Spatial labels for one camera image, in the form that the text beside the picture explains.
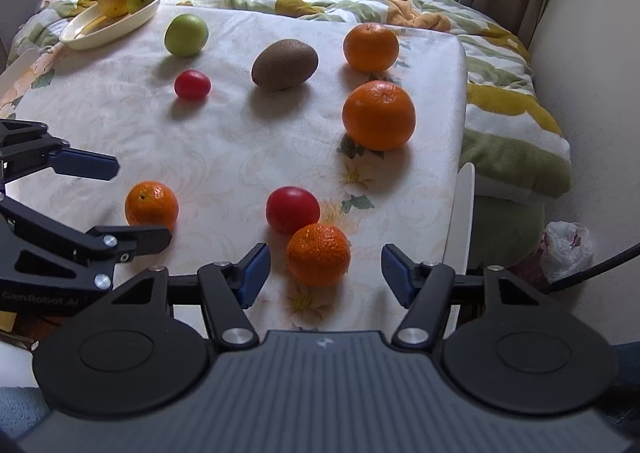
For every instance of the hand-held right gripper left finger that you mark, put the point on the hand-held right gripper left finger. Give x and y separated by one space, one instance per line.
255 274

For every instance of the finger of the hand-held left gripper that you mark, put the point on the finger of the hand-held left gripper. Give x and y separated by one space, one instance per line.
85 165
135 239

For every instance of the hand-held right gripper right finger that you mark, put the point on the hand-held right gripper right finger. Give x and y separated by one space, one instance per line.
396 274

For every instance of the small orange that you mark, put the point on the small orange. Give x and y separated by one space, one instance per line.
151 204

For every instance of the medium orange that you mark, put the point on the medium orange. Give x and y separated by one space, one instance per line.
370 47
318 254

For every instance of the small red tomato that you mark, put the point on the small red tomato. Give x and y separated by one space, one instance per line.
192 85

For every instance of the cream oval dish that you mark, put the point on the cream oval dish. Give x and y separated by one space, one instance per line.
110 30

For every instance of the large orange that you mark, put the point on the large orange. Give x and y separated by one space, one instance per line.
378 115

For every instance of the large green apple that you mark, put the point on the large green apple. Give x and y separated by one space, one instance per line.
186 34

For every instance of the brown kiwi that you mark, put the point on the brown kiwi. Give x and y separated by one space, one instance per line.
284 65

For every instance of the large red tomato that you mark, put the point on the large red tomato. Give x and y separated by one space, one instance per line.
292 209

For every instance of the green cushion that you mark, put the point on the green cushion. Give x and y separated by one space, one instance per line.
505 233

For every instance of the cream floral tablecloth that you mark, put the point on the cream floral tablecloth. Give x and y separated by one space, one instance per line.
225 148

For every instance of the white plastic bag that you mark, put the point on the white plastic bag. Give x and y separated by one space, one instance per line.
565 253

